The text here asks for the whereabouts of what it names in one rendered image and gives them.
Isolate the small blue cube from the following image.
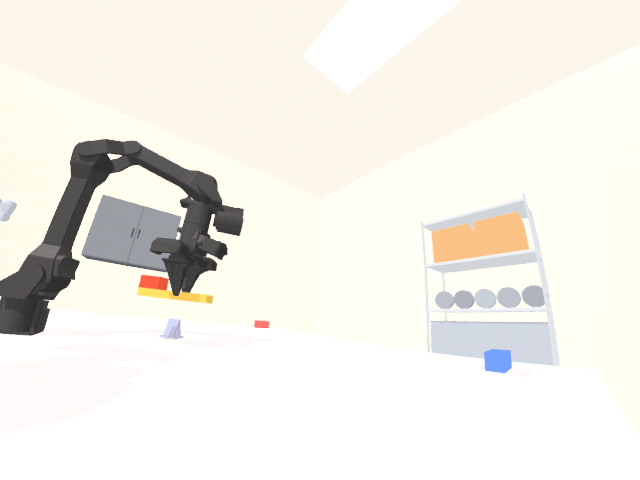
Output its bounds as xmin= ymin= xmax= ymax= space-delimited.
xmin=484 ymin=349 xmax=512 ymax=373

